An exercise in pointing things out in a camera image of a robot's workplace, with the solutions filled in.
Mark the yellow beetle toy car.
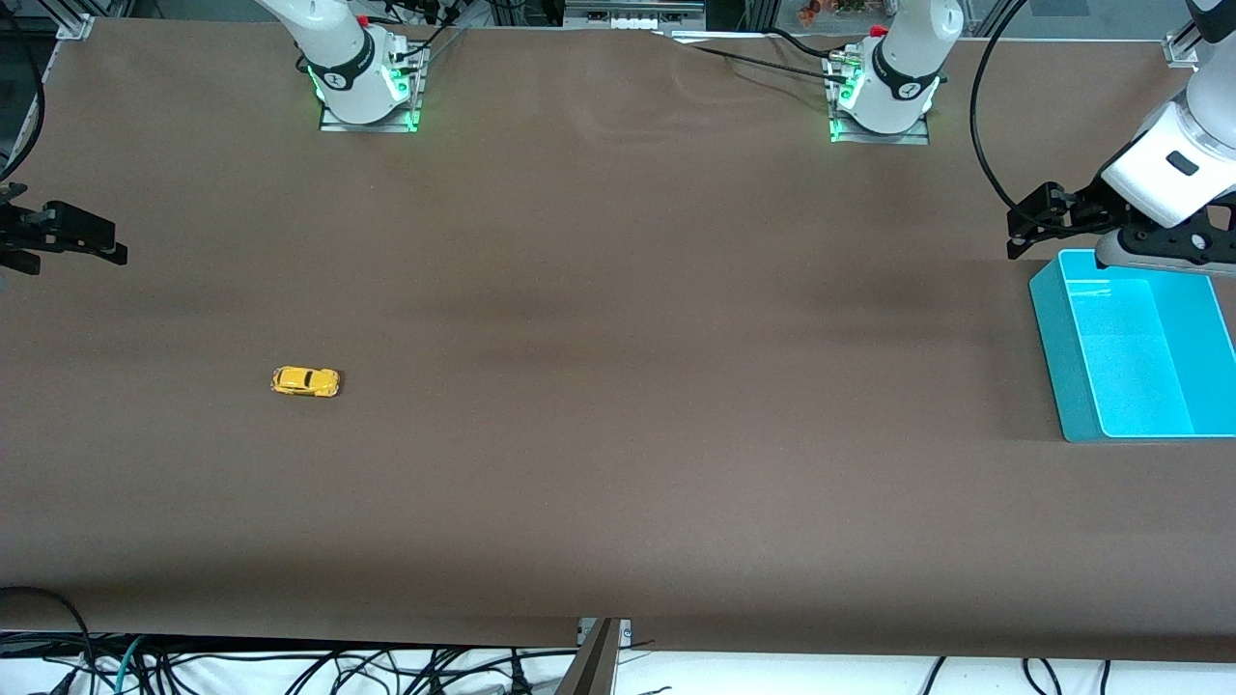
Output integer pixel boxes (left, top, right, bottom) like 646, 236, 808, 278
270, 366, 342, 399

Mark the turquoise plastic bin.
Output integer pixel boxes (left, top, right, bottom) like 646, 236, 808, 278
1028, 249, 1236, 444

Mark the orange object behind table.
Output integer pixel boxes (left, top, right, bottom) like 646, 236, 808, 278
797, 0, 870, 25

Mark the brown table cover mat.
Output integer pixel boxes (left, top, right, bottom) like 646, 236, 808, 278
0, 17, 1236, 663

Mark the white power strip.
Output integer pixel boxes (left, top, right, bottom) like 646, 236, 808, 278
563, 0, 708, 32

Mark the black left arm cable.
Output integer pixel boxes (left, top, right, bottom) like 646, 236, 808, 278
969, 0, 1042, 233

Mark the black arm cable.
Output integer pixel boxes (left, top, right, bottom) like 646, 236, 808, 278
969, 0, 1042, 233
0, 24, 47, 184

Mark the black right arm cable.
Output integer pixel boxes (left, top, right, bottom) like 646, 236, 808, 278
0, 24, 47, 184

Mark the black cable across mat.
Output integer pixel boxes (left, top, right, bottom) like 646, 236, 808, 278
653, 31, 853, 88

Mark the thick black looped cable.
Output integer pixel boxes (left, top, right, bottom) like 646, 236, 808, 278
0, 585, 98, 695

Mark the black base cable bundle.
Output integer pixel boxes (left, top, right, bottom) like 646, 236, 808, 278
372, 0, 470, 73

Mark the teal floor cable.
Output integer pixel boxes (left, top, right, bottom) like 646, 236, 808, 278
111, 635, 148, 695

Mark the black floor cable bundle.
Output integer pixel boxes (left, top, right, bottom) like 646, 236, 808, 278
0, 632, 580, 695

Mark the metal table edge bracket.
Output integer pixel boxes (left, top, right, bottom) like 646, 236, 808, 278
555, 618, 633, 695

